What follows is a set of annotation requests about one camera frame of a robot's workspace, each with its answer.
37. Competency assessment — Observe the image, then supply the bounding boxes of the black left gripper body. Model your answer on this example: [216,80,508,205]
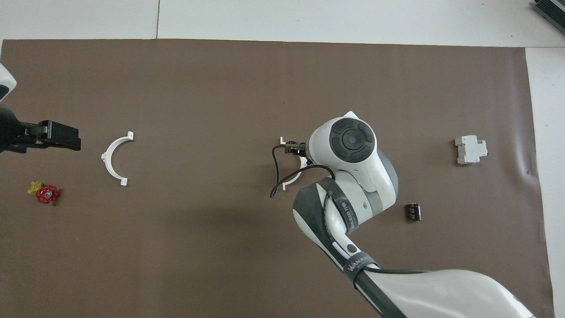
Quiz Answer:
[0,104,49,154]

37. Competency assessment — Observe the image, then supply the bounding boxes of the white half pipe clamp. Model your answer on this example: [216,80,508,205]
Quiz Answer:
[101,131,134,186]
[280,137,308,191]

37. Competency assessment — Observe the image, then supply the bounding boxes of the brown paper table mat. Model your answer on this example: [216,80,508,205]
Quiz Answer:
[0,39,556,318]

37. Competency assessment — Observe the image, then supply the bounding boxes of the white circuit breaker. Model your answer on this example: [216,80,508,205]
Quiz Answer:
[455,135,488,166]

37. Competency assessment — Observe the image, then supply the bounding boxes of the dark ribbed metal device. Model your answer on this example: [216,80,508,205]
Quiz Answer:
[531,0,565,23]

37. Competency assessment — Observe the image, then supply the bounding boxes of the red handled brass valve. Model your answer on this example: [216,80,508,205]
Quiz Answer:
[27,181,59,204]

